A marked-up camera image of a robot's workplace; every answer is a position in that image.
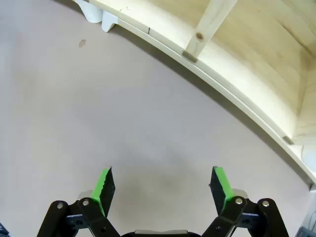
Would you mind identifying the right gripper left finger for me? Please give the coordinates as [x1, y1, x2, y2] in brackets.
[37, 165, 122, 237]

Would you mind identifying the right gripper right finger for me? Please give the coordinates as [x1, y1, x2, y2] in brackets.
[201, 165, 289, 237]

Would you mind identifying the light wooden shelf unit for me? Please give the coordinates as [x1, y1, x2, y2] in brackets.
[71, 0, 316, 191]

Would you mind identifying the white plastic shelf support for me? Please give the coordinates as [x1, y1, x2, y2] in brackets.
[74, 0, 119, 33]

